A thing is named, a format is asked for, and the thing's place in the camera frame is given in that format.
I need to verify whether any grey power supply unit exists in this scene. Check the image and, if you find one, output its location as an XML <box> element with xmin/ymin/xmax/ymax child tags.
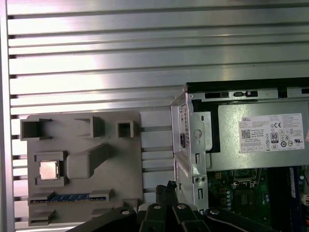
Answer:
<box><xmin>210</xmin><ymin>102</ymin><xmax>309</xmax><ymax>171</ymax></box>

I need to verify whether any grey parts rack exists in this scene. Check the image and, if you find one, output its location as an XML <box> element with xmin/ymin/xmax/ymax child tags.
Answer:
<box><xmin>20</xmin><ymin>111</ymin><xmax>142</xmax><ymax>227</ymax></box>

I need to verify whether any black PC case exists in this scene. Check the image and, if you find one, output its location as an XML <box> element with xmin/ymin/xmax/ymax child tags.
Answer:
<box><xmin>170</xmin><ymin>77</ymin><xmax>309</xmax><ymax>218</ymax></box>

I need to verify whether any black RAM slot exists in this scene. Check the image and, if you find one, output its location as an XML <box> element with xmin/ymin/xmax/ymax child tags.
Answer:
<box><xmin>270</xmin><ymin>169</ymin><xmax>281</xmax><ymax>211</ymax></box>
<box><xmin>280</xmin><ymin>169</ymin><xmax>290</xmax><ymax>211</ymax></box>

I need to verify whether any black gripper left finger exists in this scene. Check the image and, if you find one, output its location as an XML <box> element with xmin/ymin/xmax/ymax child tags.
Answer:
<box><xmin>70</xmin><ymin>185</ymin><xmax>169</xmax><ymax>232</ymax></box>

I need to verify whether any silver CPU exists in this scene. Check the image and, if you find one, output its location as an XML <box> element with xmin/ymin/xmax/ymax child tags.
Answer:
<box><xmin>40</xmin><ymin>160</ymin><xmax>60</xmax><ymax>180</ymax></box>

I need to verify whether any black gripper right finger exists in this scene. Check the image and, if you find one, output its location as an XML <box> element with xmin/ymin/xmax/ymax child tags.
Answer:
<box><xmin>166</xmin><ymin>180</ymin><xmax>281</xmax><ymax>232</ymax></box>

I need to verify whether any CPU socket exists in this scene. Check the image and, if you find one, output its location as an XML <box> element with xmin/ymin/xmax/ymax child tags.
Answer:
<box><xmin>233</xmin><ymin>188</ymin><xmax>261</xmax><ymax>209</ymax></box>

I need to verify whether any metal socket cover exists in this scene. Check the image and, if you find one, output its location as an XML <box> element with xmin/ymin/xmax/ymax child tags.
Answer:
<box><xmin>231</xmin><ymin>168</ymin><xmax>263</xmax><ymax>189</ymax></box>

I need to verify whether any green motherboard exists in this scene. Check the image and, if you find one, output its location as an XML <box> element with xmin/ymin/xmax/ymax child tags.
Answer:
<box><xmin>207</xmin><ymin>166</ymin><xmax>309</xmax><ymax>215</ymax></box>

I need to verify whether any blue RAM stick white label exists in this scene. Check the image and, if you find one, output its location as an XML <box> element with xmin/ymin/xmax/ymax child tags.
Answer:
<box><xmin>288</xmin><ymin>166</ymin><xmax>297</xmax><ymax>214</ymax></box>

